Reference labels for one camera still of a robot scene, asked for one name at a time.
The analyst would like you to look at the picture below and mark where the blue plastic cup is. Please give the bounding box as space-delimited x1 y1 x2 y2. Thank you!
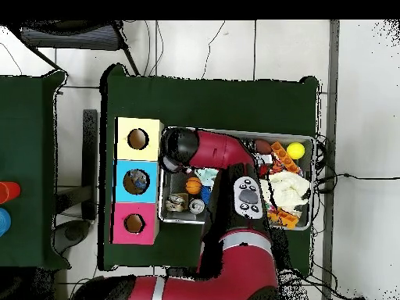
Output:
0 207 13 238

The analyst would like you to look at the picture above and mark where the dark chair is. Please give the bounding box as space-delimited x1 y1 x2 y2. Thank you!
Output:
12 20 141 77

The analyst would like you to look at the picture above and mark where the black camera stand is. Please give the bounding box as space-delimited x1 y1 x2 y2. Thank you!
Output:
55 109 99 221

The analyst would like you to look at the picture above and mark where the black power cable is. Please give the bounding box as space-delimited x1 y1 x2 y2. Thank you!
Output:
315 172 400 183

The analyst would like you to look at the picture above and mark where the dark green side table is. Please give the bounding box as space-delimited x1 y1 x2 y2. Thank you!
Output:
0 70 71 270

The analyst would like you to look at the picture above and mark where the long orange toy brick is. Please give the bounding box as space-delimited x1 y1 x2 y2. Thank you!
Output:
270 141 302 175

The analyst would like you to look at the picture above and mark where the yellow ball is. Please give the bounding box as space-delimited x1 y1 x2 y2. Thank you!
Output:
286 142 305 160

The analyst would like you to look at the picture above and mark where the crushed silver can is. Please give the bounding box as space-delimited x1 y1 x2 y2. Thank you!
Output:
165 192 190 213

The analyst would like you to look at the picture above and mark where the cream waffle cloth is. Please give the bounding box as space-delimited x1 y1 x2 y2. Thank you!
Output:
260 170 311 213

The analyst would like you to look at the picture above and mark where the shallow clear mesh bin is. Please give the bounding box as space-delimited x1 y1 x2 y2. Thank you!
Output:
158 127 316 231

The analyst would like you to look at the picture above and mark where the dark green tablecloth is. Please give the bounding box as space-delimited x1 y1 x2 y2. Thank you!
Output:
99 63 320 272

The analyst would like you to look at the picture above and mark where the orange toy tray block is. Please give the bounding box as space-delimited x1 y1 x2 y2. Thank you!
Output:
267 208 299 230

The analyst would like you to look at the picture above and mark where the small orange basketball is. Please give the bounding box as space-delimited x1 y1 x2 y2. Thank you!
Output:
184 177 203 195

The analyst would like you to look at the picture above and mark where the red plastic cup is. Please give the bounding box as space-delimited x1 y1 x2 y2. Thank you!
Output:
0 181 22 205

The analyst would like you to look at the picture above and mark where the mint green waffle cloth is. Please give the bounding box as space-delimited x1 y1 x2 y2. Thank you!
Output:
194 167 220 187

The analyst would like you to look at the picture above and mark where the grey stand foot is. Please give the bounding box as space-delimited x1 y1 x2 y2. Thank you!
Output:
53 219 92 255

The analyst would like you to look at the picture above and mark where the blue spiky toy with eyes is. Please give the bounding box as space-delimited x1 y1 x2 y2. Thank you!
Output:
199 185 213 205

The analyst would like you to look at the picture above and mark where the wooden box with three holes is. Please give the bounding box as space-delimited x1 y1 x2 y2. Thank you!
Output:
110 116 165 246

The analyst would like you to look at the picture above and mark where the brown toy football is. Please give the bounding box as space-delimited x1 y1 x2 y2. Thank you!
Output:
254 139 273 155

